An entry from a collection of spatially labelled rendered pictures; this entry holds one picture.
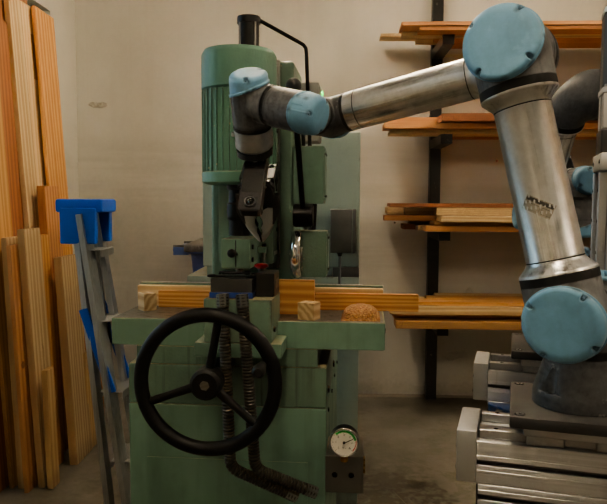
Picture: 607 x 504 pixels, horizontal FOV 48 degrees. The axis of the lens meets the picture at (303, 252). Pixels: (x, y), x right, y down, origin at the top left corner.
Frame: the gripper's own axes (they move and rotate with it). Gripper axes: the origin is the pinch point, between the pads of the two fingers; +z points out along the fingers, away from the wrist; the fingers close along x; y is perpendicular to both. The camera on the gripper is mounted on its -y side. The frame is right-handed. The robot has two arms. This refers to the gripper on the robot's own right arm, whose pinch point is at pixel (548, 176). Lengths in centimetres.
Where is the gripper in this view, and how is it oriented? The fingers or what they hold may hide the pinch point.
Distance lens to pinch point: 229.2
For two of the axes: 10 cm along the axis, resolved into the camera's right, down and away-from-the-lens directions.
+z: 0.5, -0.8, 10.0
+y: 1.3, 9.9, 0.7
